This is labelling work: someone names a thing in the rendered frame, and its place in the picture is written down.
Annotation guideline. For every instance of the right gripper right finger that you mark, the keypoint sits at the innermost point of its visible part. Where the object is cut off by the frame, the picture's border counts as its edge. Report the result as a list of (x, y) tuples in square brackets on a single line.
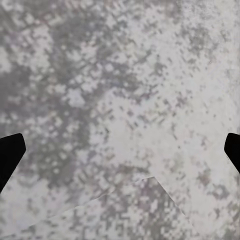
[(232, 149)]

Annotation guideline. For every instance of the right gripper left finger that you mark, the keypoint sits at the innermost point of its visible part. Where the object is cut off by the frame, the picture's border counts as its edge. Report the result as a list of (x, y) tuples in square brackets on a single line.
[(12, 149)]

